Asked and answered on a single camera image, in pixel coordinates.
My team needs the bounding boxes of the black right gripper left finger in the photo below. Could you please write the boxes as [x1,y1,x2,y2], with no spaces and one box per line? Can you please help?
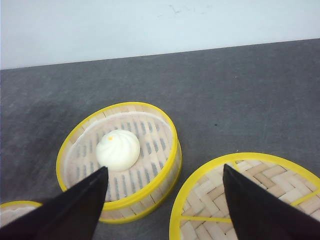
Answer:
[0,167,109,240]

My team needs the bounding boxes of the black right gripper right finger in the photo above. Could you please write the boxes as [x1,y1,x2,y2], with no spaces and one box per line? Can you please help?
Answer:
[222,164,320,240]

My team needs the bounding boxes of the woven bamboo steamer lid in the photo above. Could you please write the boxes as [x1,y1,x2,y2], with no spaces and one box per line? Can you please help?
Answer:
[169,152,320,240]

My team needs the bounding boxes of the bamboo steamer basket with bun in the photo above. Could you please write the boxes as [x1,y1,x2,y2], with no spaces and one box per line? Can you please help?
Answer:
[56,102,183,224]

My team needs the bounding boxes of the white steamed bun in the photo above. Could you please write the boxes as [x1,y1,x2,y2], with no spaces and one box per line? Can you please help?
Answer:
[96,129,141,172]

